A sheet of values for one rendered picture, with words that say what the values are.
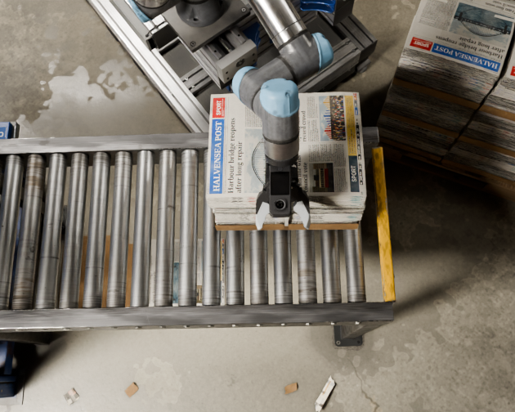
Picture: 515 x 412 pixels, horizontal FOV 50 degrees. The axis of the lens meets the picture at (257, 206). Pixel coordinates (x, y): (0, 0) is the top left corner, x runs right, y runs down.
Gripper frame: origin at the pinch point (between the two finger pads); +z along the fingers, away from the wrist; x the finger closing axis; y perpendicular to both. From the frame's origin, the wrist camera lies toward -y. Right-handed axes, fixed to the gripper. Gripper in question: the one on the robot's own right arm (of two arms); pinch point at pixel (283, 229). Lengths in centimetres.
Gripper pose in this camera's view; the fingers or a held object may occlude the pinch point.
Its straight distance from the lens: 128.5
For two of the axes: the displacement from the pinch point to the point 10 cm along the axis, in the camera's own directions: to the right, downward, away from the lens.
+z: 0.5, 7.7, 6.4
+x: -10.0, 0.2, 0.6
